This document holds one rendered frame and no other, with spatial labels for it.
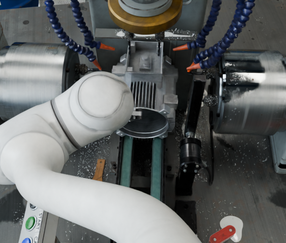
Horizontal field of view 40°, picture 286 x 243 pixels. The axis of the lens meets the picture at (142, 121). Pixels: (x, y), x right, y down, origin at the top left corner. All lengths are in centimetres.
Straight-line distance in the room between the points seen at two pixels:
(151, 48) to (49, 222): 56
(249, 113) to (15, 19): 112
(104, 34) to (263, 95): 48
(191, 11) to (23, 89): 55
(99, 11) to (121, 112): 67
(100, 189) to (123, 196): 4
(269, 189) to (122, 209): 94
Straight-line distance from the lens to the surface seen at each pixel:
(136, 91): 107
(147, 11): 92
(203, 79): 93
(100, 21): 129
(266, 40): 172
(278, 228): 128
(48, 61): 110
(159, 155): 118
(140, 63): 111
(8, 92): 111
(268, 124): 112
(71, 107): 65
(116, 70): 117
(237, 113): 108
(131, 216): 40
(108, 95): 62
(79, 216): 48
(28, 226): 96
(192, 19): 127
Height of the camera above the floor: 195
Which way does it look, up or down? 56 degrees down
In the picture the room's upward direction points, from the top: straight up
